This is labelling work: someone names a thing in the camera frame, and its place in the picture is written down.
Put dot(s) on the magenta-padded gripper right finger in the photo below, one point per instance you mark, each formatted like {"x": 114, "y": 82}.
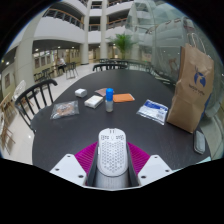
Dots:
{"x": 155, "y": 168}

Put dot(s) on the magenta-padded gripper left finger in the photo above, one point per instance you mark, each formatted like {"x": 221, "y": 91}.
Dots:
{"x": 68, "y": 168}

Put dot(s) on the white perforated computer mouse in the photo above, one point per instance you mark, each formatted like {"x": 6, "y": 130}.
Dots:
{"x": 112, "y": 153}

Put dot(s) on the dark grey phone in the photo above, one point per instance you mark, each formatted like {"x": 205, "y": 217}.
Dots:
{"x": 199, "y": 142}

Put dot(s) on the white and blue plastic packet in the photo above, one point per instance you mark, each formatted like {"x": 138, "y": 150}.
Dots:
{"x": 153, "y": 111}

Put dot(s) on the clear plastic snack bag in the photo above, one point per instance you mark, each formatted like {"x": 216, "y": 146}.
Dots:
{"x": 65, "y": 110}

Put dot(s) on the flat white box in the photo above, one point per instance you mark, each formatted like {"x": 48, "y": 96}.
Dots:
{"x": 93, "y": 101}

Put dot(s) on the light wooden chair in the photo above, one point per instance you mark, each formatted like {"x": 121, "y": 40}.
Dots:
{"x": 6, "y": 106}
{"x": 4, "y": 136}

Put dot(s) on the black spindle-back chair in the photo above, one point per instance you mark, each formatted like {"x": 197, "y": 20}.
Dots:
{"x": 110, "y": 65}
{"x": 25, "y": 110}

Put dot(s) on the flat orange cloth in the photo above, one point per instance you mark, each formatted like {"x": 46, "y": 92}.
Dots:
{"x": 123, "y": 98}

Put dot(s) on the small blue-capped bottle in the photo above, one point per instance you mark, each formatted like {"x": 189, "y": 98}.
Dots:
{"x": 109, "y": 101}

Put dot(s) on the brown paper carrier bag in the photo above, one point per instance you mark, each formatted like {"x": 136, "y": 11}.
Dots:
{"x": 191, "y": 93}

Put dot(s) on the white lattice chair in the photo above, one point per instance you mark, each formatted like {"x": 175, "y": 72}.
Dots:
{"x": 19, "y": 89}

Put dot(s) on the group of dark chairs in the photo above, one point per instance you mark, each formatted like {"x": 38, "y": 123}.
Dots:
{"x": 71, "y": 68}

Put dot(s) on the person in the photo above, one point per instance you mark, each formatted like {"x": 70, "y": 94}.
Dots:
{"x": 61, "y": 63}

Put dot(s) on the large grey turbine exhibit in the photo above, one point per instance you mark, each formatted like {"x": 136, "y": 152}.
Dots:
{"x": 166, "y": 43}

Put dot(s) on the green potted palm plant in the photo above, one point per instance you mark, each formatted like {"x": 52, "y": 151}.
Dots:
{"x": 122, "y": 43}

